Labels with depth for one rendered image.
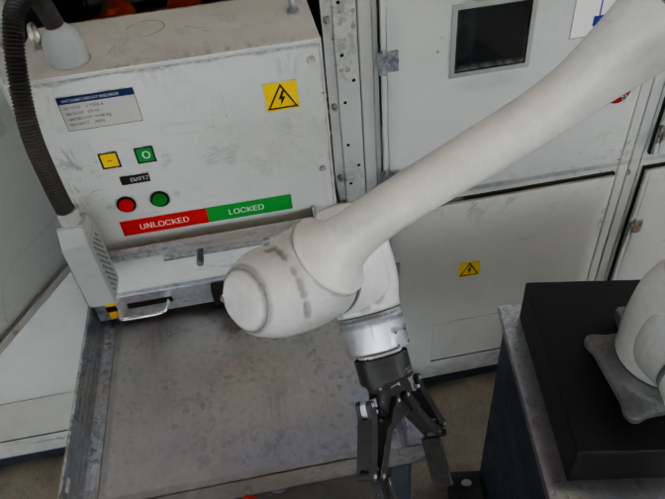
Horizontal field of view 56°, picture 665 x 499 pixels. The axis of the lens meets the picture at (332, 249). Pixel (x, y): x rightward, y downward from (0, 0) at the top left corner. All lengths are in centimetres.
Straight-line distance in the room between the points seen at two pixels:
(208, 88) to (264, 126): 12
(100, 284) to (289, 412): 40
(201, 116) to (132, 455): 60
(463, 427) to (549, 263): 60
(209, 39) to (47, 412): 136
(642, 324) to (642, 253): 97
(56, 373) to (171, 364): 72
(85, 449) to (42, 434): 99
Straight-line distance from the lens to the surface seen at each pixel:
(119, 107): 108
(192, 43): 109
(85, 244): 112
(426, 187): 66
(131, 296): 133
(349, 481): 184
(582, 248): 192
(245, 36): 109
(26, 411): 212
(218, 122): 109
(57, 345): 186
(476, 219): 169
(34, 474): 234
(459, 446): 210
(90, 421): 126
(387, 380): 84
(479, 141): 68
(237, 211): 120
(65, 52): 109
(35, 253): 152
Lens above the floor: 182
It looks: 43 degrees down
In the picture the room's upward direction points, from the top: 6 degrees counter-clockwise
